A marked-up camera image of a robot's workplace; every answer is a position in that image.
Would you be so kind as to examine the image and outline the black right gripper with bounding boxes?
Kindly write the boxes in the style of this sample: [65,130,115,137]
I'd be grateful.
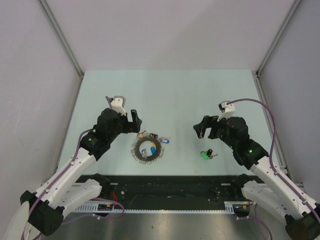
[193,113,237,150]

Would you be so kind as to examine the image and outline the silver disc keyring organiser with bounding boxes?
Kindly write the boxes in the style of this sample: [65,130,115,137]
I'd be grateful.
[131,134,164,164]

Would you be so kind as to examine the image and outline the blue tag with silver key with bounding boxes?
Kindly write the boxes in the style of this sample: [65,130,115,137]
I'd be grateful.
[141,149,148,159]

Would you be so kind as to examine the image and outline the green key tag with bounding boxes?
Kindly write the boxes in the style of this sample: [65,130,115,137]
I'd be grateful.
[200,151,210,160]

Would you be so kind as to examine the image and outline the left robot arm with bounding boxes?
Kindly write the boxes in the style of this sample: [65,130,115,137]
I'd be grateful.
[20,107,142,240]

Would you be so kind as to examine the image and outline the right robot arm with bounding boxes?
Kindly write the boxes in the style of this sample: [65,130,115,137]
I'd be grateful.
[193,115,320,240]

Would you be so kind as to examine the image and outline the silver keys by green tag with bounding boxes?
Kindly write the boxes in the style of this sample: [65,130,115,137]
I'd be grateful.
[205,149,217,160]

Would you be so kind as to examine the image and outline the black key tag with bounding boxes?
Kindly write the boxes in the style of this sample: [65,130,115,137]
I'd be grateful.
[149,133,158,139]

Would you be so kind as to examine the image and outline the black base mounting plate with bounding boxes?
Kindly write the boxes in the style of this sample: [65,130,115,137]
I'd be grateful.
[75,174,246,211]

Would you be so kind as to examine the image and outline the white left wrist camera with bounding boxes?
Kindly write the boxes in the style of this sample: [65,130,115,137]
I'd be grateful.
[105,96,126,116]

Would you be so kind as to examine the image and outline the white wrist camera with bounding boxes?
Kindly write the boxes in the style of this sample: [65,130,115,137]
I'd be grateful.
[105,96,126,116]
[217,101,236,122]

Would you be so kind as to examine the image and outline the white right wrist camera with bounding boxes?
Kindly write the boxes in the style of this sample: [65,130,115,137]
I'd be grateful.
[217,101,236,122]

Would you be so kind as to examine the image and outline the white slotted cable duct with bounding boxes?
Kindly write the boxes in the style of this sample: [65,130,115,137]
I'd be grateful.
[73,202,235,215]

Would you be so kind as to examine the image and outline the aluminium frame left post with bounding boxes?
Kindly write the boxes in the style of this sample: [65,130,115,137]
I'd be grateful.
[37,0,84,80]

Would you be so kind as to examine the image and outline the aluminium frame post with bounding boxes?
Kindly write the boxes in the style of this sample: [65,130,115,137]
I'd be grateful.
[255,0,304,78]
[37,0,84,80]

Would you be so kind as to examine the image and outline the aluminium frame right post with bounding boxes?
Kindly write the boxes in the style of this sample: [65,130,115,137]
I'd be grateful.
[255,0,304,78]

